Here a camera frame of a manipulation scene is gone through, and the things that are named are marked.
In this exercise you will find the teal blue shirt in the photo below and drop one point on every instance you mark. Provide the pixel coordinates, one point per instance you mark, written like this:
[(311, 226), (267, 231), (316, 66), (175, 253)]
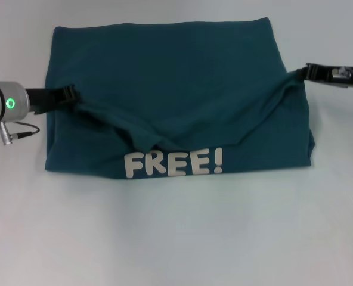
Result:
[(179, 89)]

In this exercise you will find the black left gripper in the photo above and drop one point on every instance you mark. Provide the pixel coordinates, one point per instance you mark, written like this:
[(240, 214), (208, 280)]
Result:
[(43, 99)]

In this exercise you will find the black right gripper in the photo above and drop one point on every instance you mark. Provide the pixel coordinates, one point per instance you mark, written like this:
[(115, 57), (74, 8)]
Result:
[(334, 76)]

